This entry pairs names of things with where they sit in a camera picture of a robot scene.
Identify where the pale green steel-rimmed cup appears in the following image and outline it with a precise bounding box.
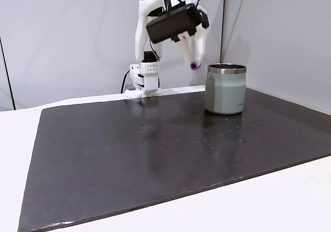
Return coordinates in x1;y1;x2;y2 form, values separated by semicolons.
204;63;247;115

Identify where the black table mat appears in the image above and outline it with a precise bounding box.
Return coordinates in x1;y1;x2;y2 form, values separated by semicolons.
17;87;331;232

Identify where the black camera box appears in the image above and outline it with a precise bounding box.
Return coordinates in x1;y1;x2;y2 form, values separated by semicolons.
145;4;204;44

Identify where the black arm motor cable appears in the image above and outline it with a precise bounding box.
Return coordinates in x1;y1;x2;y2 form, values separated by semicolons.
149;39;160;61

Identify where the black base power cable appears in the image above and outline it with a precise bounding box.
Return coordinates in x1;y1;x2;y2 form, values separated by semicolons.
119;71;130;94

